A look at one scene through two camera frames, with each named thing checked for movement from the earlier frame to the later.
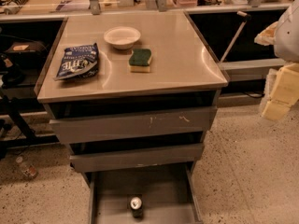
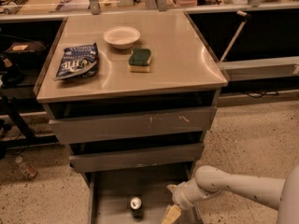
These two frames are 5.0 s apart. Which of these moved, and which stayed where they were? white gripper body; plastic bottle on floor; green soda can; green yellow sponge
Moved: white gripper body
Stayed: plastic bottle on floor; green soda can; green yellow sponge
